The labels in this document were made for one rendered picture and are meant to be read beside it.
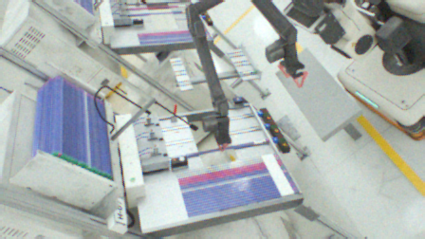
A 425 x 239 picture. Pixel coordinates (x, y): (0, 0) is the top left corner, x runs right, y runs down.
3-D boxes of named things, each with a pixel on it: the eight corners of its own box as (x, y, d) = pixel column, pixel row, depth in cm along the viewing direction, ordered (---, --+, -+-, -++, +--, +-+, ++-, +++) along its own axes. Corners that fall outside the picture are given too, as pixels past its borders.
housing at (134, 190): (133, 133, 209) (130, 113, 200) (146, 204, 174) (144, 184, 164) (118, 135, 207) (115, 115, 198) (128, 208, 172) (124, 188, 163)
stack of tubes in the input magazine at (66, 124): (103, 101, 189) (54, 71, 172) (113, 178, 152) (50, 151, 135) (87, 117, 192) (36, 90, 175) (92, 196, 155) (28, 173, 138)
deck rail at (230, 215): (300, 202, 176) (302, 193, 172) (302, 206, 175) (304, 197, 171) (142, 238, 160) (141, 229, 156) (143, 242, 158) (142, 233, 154)
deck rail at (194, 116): (249, 110, 225) (249, 102, 221) (249, 113, 224) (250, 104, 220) (125, 130, 209) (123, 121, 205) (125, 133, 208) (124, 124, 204)
